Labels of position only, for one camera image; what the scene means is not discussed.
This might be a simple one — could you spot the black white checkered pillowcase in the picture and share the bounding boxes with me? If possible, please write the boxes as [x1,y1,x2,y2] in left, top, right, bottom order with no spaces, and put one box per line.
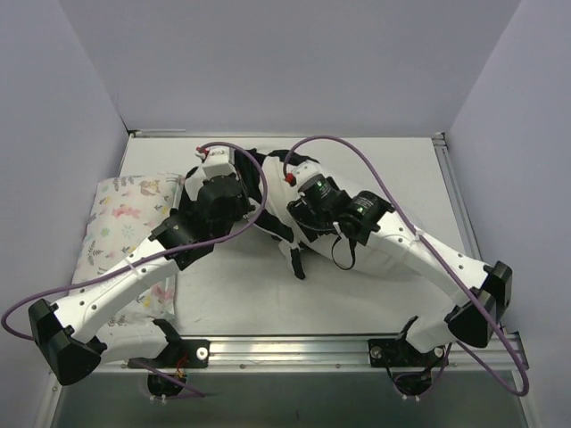
[180,147,322,281]

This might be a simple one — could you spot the white pillow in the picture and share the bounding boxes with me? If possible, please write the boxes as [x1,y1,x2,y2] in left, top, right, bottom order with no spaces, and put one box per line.
[283,153,418,280]

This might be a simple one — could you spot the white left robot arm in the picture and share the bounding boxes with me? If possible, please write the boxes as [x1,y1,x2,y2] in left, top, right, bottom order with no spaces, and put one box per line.
[28,173,254,386]

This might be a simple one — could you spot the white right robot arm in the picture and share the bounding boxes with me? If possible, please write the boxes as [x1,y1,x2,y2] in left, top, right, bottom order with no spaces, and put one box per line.
[285,173,513,365]

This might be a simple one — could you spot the floral print pillow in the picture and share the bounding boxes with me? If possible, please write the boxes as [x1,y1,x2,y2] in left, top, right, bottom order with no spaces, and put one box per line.
[72,173,184,327]

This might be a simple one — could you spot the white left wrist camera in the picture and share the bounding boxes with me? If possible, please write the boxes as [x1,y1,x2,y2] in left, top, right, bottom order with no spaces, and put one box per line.
[195,145,236,179]

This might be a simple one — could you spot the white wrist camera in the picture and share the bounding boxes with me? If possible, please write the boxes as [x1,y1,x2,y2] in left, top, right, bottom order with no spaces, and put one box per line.
[195,145,236,179]
[285,160,321,189]

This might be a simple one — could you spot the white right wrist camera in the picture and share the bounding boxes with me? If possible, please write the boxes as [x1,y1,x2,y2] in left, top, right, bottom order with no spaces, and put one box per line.
[285,160,321,189]

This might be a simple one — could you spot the aluminium back rail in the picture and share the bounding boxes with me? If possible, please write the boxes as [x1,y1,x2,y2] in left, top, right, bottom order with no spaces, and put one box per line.
[130,129,192,138]

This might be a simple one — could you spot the aluminium front rail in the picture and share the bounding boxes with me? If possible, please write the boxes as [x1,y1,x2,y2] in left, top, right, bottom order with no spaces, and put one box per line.
[48,336,530,374]

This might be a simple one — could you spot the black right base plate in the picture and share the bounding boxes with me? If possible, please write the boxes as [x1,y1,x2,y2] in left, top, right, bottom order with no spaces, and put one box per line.
[368,338,418,368]

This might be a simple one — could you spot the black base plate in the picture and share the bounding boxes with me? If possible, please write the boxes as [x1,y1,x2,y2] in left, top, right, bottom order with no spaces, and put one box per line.
[124,339,211,369]
[368,338,418,368]

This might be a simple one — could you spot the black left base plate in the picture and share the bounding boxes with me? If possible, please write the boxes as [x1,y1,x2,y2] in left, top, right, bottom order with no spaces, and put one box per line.
[124,339,211,369]

